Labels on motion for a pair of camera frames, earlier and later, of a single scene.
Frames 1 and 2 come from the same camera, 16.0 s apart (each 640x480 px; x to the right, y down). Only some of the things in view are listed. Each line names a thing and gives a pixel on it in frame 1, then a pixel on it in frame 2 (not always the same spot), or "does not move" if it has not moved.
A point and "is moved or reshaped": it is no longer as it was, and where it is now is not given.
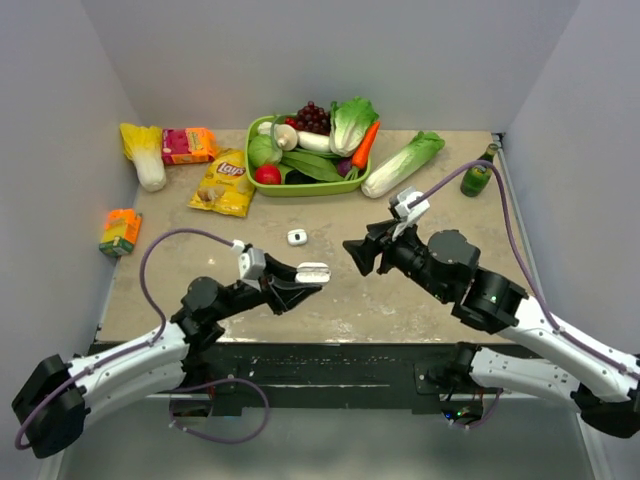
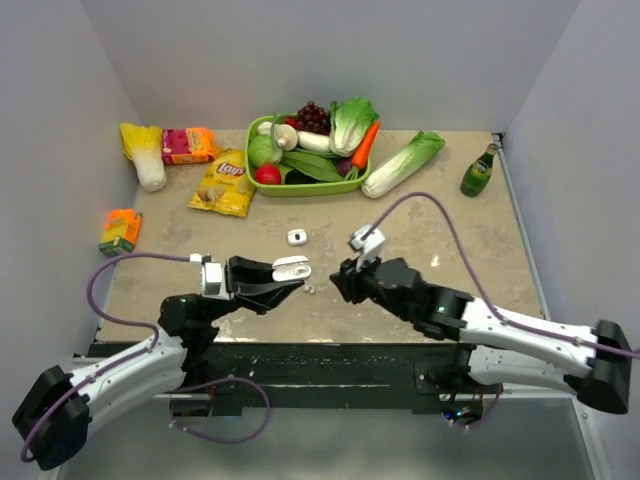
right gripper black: (362, 251) to (348, 279)
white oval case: (312, 272) is moved or reshaped
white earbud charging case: (296, 237) does not move
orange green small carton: (121, 231) does not move
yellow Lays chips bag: (226, 186) does not move
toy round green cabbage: (262, 150) does not move
